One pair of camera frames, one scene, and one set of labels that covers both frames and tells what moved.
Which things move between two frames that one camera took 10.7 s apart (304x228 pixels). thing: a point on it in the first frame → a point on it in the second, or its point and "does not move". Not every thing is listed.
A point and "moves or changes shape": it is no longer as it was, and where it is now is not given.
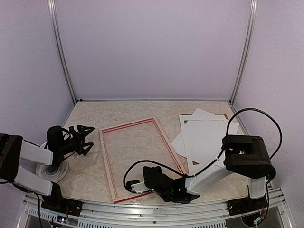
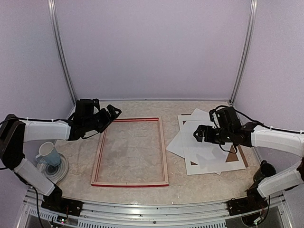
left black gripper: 80,138 → 108,119
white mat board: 193,168 does not move
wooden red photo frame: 179,166 moves or changes shape
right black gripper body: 156,170 → 220,138
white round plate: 53,174 does not move
